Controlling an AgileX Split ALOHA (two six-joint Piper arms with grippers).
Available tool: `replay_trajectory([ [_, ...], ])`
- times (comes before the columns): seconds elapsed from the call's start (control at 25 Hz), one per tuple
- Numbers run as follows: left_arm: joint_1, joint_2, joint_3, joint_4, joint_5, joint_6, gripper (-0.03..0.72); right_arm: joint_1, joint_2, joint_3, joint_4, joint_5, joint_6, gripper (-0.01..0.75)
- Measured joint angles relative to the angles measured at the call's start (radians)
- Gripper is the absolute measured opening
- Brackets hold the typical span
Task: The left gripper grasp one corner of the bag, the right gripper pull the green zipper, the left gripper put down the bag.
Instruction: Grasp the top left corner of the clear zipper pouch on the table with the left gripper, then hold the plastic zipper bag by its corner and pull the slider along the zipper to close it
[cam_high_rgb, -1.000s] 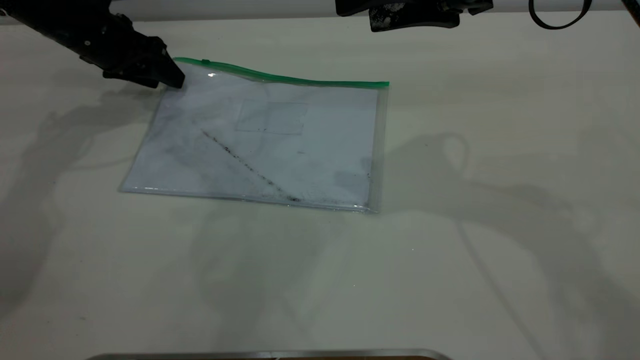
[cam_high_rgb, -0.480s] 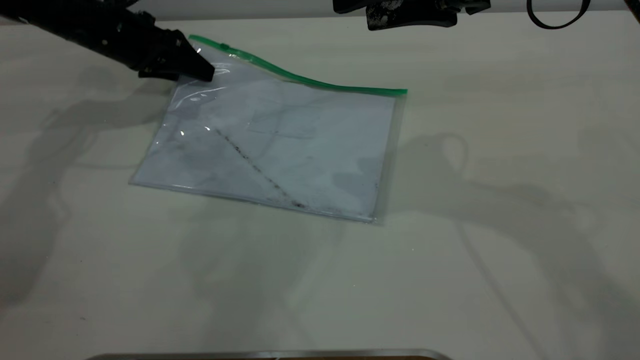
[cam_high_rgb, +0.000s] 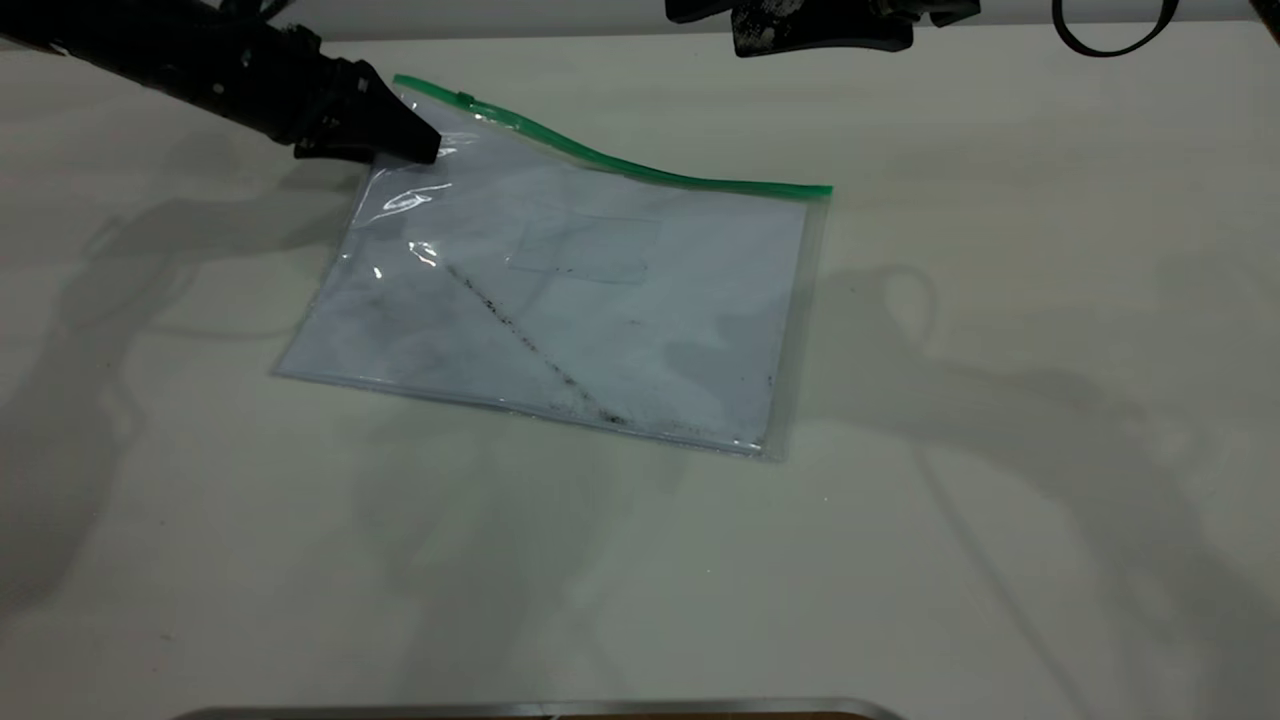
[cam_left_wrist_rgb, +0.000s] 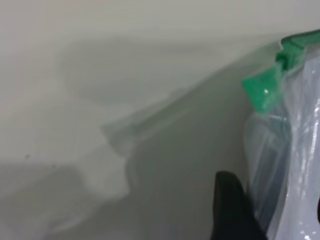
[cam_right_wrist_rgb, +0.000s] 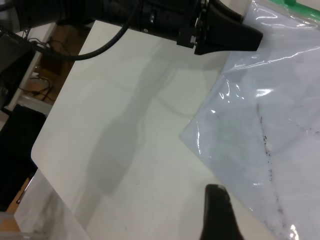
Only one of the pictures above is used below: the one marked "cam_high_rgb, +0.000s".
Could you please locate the clear plastic zip bag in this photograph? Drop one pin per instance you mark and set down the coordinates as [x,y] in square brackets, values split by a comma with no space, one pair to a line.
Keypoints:
[620,340]

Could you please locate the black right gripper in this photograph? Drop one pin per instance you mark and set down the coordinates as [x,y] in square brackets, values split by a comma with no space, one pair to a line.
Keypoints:
[900,10]

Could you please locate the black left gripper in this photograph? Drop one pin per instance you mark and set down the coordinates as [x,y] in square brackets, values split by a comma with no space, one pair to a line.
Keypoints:
[290,90]

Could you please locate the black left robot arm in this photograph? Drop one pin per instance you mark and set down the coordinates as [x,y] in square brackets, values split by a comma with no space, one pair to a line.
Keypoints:
[120,45]

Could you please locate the silver metal strip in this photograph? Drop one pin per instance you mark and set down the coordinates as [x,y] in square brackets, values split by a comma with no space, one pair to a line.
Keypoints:
[540,710]

